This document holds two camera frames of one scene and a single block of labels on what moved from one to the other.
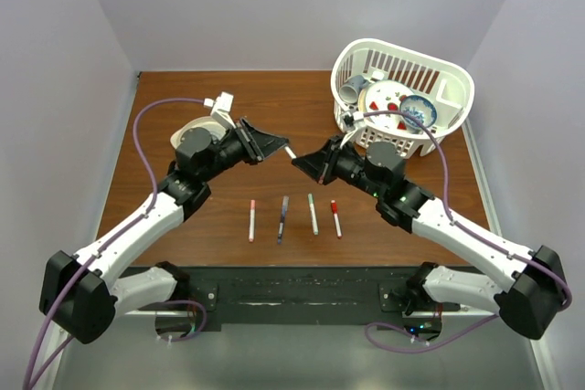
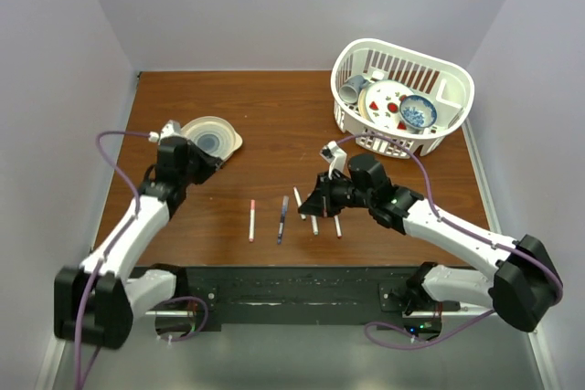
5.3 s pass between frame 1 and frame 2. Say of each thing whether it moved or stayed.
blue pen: stayed
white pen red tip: stayed
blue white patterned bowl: stayed
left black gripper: moved
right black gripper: moved
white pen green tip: stayed
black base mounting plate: stayed
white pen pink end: stayed
